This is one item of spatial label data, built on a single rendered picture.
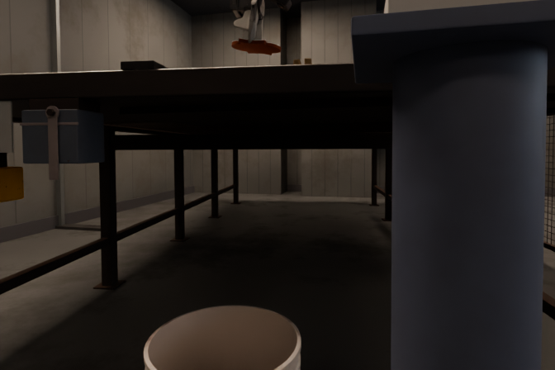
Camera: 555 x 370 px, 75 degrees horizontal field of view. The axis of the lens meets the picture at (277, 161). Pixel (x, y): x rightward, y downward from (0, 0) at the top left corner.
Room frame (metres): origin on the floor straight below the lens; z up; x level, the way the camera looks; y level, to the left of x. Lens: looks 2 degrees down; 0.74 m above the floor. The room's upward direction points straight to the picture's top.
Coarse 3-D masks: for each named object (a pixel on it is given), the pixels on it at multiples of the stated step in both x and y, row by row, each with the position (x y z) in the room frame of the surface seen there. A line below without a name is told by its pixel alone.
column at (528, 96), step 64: (384, 64) 0.48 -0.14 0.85; (448, 64) 0.39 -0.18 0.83; (512, 64) 0.37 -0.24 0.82; (448, 128) 0.39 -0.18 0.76; (512, 128) 0.37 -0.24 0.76; (448, 192) 0.39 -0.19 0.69; (512, 192) 0.37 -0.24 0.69; (448, 256) 0.39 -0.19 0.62; (512, 256) 0.37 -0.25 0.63; (448, 320) 0.39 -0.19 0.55; (512, 320) 0.37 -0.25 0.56
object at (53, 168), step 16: (32, 112) 0.80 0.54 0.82; (48, 112) 0.78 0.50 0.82; (64, 112) 0.79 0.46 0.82; (80, 112) 0.80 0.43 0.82; (96, 112) 0.86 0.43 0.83; (32, 128) 0.80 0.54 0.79; (48, 128) 0.79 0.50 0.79; (64, 128) 0.79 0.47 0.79; (80, 128) 0.80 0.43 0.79; (96, 128) 0.86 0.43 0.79; (32, 144) 0.80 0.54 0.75; (48, 144) 0.79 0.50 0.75; (64, 144) 0.79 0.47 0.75; (80, 144) 0.80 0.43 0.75; (96, 144) 0.85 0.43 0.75; (32, 160) 0.80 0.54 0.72; (48, 160) 0.80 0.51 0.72; (64, 160) 0.79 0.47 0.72; (80, 160) 0.80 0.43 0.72; (96, 160) 0.85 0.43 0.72
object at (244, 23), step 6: (246, 12) 0.96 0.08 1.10; (240, 18) 0.96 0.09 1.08; (246, 18) 0.96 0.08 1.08; (258, 18) 0.97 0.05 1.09; (234, 24) 0.95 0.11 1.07; (240, 24) 0.95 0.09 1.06; (246, 24) 0.95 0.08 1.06; (252, 24) 0.94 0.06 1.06; (246, 30) 0.95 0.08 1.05; (252, 30) 0.94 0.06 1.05; (252, 36) 0.94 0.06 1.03
